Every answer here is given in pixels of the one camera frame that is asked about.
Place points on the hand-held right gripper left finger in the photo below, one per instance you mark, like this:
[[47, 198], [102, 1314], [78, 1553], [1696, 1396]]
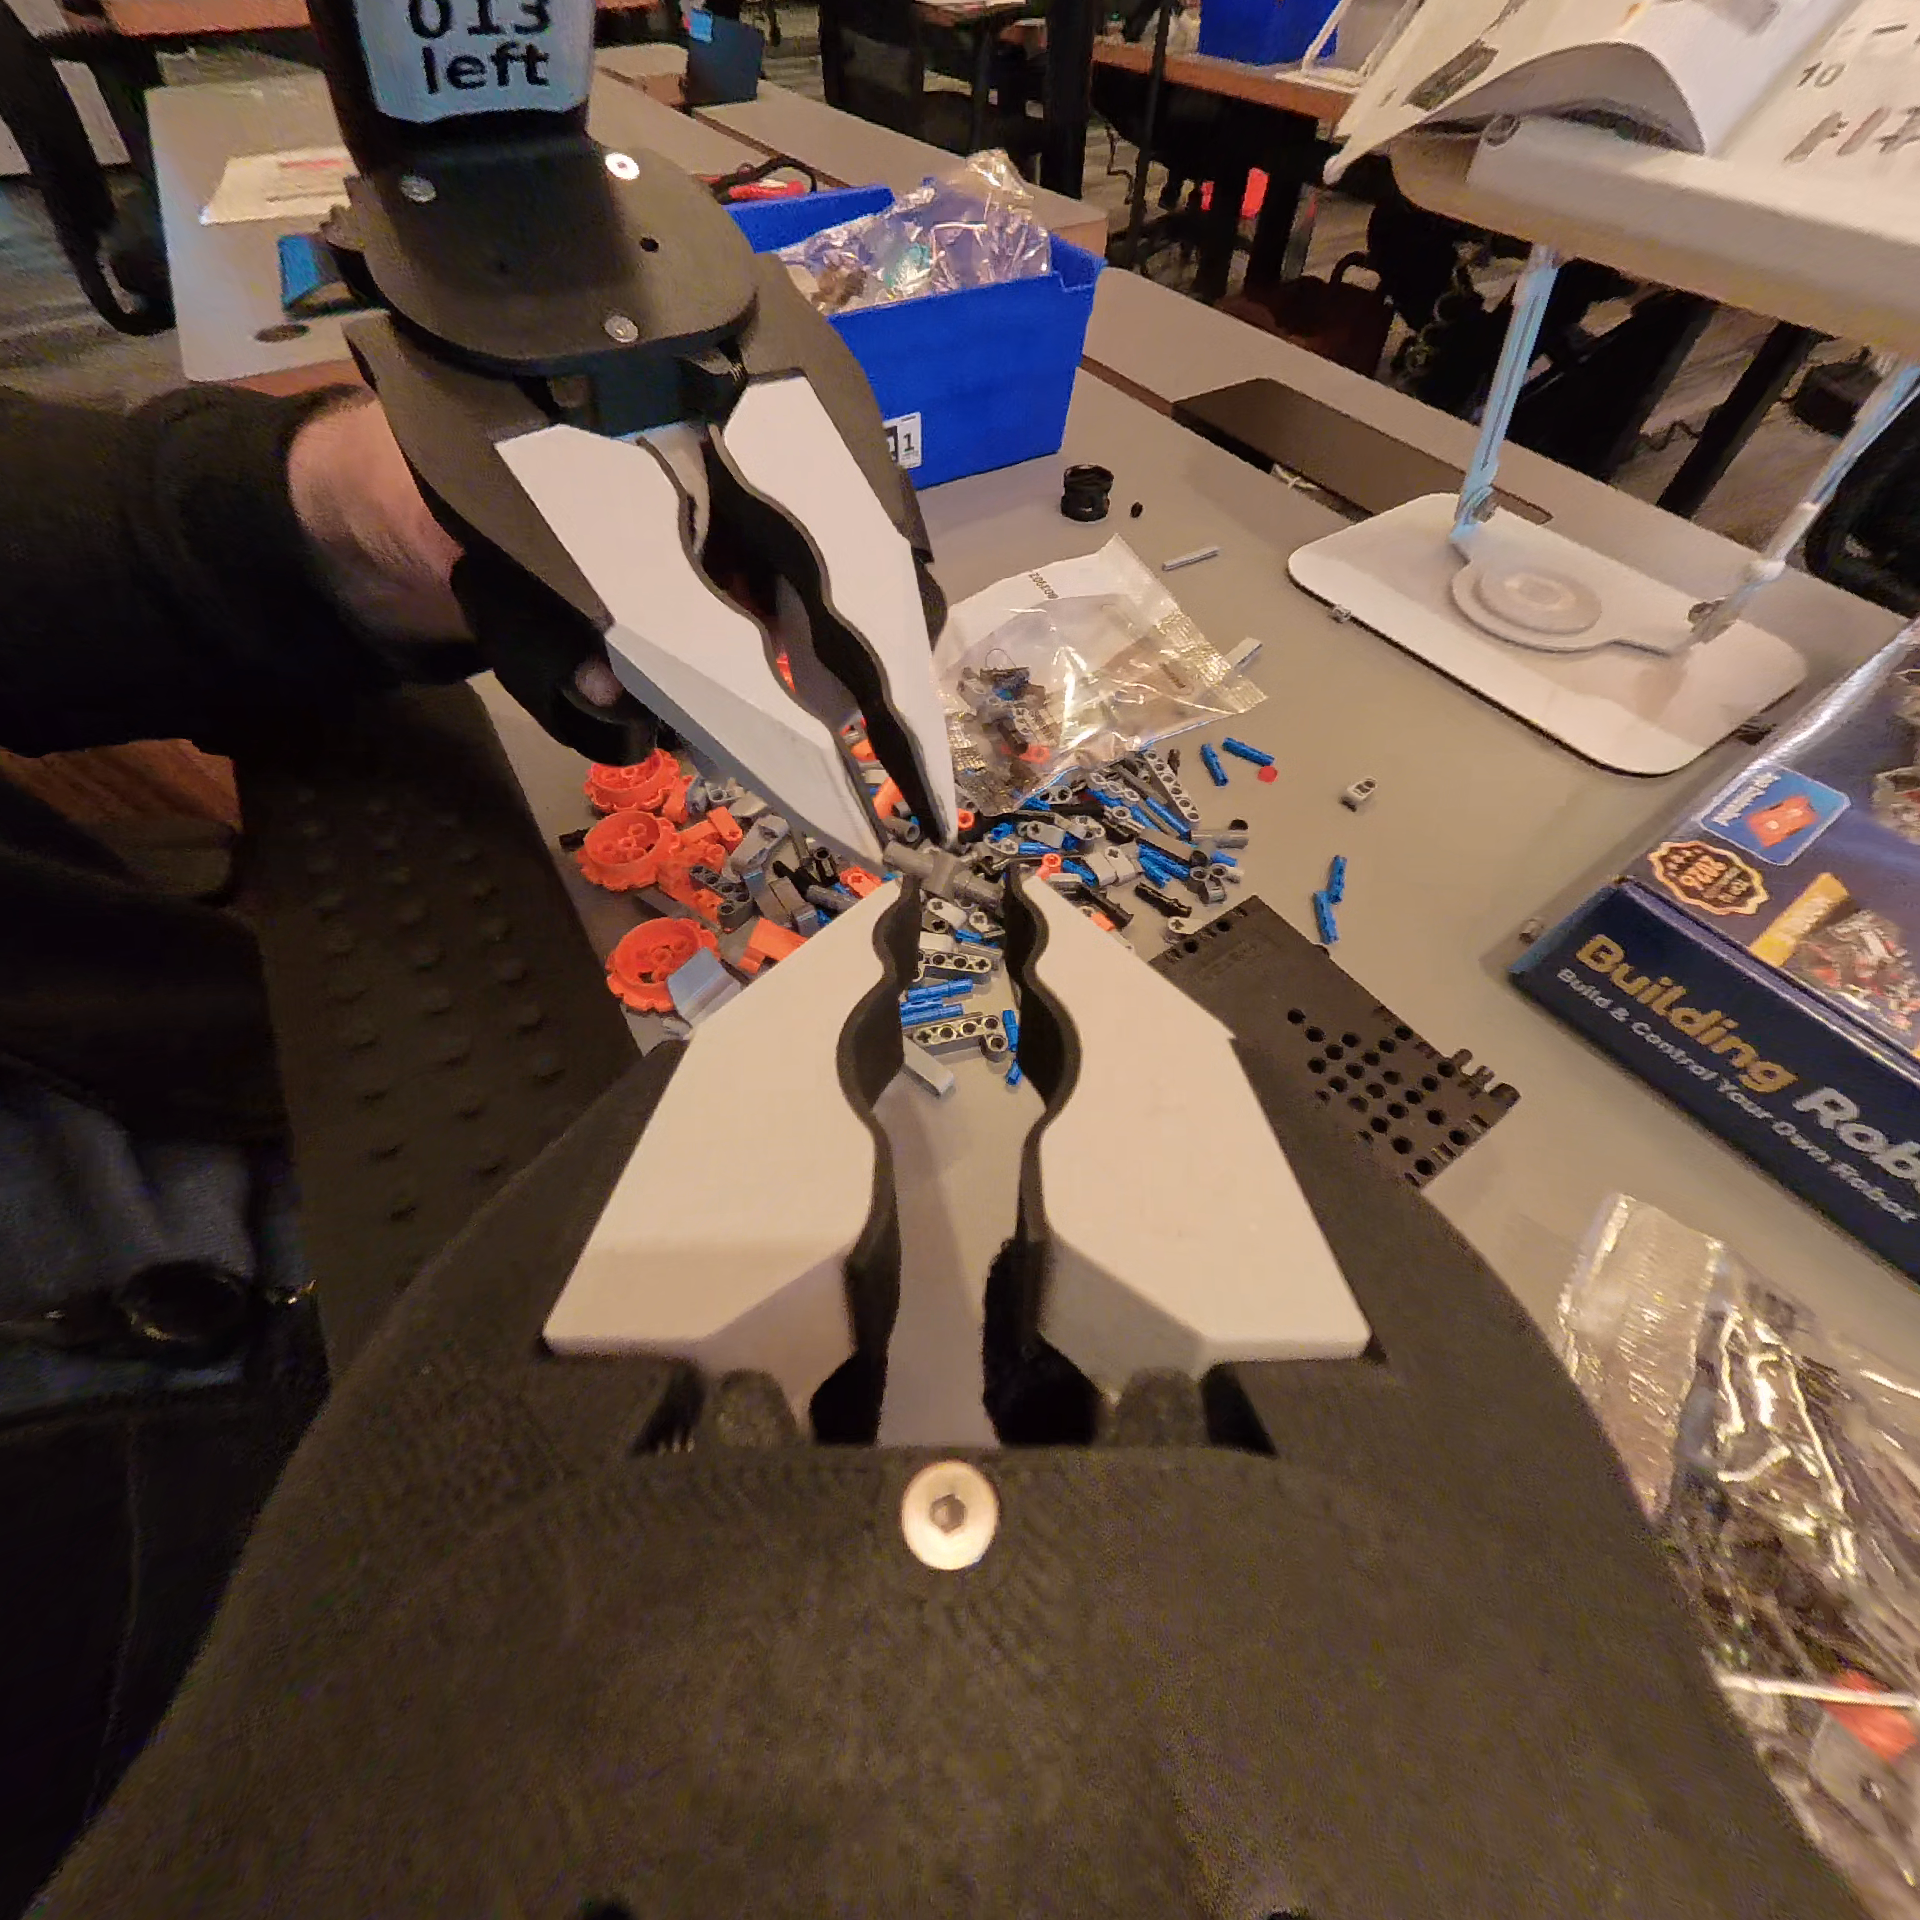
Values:
[[736, 1188]]

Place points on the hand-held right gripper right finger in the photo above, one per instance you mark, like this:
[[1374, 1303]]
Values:
[[1190, 1201]]

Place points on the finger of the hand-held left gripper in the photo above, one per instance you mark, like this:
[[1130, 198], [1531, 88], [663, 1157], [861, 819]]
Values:
[[675, 647], [861, 550]]

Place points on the black perforated motor block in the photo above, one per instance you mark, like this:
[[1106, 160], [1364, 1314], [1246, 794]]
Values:
[[1349, 1051]]

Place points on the small clear white-label parts bag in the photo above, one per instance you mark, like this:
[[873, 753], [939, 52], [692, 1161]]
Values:
[[1080, 661]]

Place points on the grey axle connector piece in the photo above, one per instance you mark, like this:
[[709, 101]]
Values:
[[939, 870]]

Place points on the pile of small building parts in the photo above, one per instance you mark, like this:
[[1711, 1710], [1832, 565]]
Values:
[[1113, 856]]

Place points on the person's left forearm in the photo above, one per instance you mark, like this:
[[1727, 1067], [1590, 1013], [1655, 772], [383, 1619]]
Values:
[[154, 565]]

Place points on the person's left hand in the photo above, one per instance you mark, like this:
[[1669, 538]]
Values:
[[368, 524]]

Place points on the cluster of orange wheels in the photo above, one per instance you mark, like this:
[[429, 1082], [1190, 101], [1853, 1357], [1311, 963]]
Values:
[[632, 848]]

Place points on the blue plastic bin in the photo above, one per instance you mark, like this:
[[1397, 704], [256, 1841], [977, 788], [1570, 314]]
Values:
[[977, 357], [1256, 25]]

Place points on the small black wheel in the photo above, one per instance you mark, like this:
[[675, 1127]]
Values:
[[1091, 489]]

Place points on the dark tool case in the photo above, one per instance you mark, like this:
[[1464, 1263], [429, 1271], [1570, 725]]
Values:
[[309, 263]]

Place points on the white paper sheet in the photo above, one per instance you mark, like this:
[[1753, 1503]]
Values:
[[286, 192]]

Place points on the crinkled clear plastic bag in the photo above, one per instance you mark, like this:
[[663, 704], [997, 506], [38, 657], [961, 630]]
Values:
[[921, 245]]

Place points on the grey work table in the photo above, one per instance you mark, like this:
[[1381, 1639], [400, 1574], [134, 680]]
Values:
[[229, 135]]

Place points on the black dimpled pad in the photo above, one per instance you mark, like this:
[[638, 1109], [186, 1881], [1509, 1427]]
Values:
[[422, 975]]

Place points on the wooden-edged table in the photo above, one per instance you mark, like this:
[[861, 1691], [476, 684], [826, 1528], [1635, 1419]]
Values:
[[1246, 79]]

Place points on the person's legs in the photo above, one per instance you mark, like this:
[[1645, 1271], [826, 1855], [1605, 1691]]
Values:
[[123, 1201]]

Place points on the blue robot kit box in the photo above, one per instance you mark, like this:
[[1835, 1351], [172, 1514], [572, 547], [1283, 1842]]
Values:
[[1771, 975]]

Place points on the large clear parts bag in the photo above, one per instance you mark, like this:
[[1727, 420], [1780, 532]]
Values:
[[1771, 1497]]

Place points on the white book stand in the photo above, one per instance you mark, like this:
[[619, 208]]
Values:
[[1572, 661]]

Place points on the open instruction booklet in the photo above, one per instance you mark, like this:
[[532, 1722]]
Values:
[[1572, 54]]

